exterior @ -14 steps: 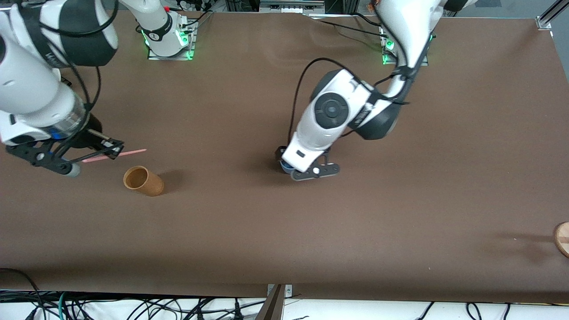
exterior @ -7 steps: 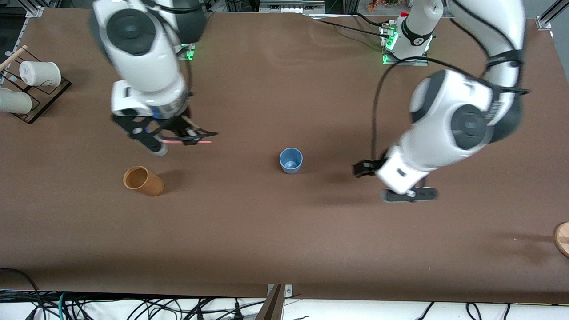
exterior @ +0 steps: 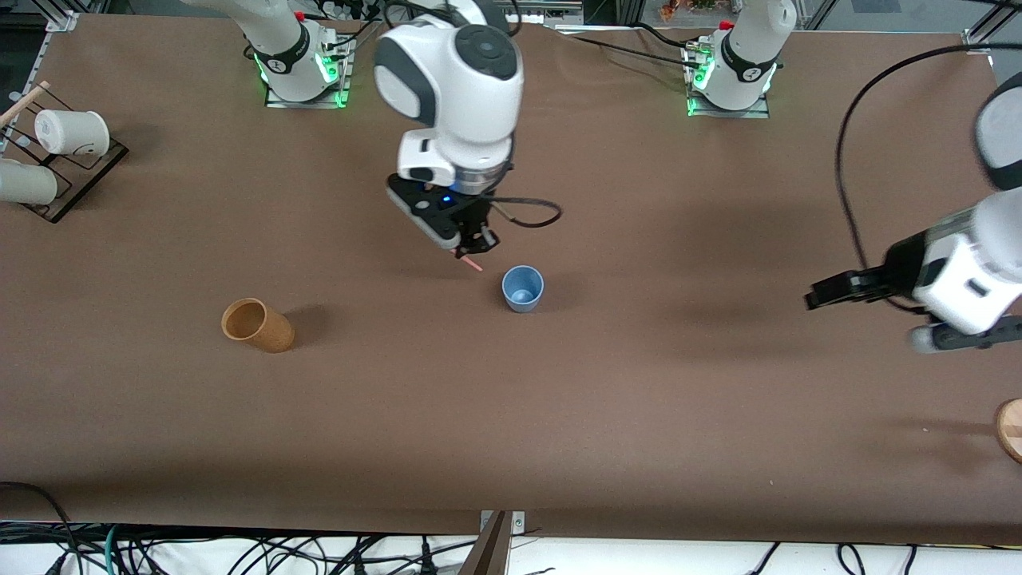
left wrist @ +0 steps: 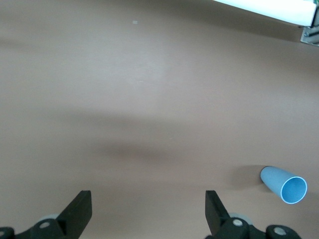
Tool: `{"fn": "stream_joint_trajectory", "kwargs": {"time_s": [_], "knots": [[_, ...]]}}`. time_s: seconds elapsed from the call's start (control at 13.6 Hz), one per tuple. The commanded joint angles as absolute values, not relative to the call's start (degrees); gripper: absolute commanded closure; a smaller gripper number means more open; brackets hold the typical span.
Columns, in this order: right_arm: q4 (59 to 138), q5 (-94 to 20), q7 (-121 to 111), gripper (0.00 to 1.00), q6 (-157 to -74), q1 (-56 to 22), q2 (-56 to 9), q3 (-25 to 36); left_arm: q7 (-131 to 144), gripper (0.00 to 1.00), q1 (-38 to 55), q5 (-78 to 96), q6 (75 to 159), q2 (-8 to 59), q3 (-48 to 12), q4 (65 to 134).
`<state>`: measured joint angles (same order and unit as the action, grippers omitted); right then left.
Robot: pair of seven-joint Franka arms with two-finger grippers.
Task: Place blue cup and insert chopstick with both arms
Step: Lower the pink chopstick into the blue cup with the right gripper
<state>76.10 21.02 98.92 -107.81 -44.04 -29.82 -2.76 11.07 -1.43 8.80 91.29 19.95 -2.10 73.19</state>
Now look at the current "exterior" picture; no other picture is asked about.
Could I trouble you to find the blue plastic cup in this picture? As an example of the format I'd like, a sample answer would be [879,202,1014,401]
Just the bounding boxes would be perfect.
[501,265,545,313]

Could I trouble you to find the tan bamboo cup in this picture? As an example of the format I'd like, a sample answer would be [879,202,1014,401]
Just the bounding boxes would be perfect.
[221,298,295,353]

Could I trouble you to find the black cup rack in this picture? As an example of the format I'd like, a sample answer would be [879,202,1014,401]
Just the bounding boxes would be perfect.
[0,86,129,224]

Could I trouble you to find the white cup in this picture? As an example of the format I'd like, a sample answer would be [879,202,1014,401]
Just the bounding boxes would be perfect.
[0,159,58,205]
[34,109,110,157]

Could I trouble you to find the round wooden disc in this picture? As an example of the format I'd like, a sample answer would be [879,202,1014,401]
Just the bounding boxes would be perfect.
[995,398,1022,465]

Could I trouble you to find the wooden stick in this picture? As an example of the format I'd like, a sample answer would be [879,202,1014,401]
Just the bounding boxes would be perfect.
[0,80,51,129]

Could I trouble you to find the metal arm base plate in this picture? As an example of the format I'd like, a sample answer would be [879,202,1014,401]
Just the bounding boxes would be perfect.
[681,42,772,120]
[262,34,354,109]

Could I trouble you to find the black base cable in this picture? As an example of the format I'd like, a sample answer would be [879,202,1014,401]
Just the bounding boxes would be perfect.
[559,22,697,74]

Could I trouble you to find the metal table edge bracket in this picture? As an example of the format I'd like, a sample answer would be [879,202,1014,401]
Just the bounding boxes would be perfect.
[478,510,527,534]

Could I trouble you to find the brown wooden post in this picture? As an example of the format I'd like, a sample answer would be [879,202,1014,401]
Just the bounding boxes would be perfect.
[457,511,513,575]

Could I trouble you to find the green cable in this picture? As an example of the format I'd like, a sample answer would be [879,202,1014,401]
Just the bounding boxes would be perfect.
[102,523,135,575]

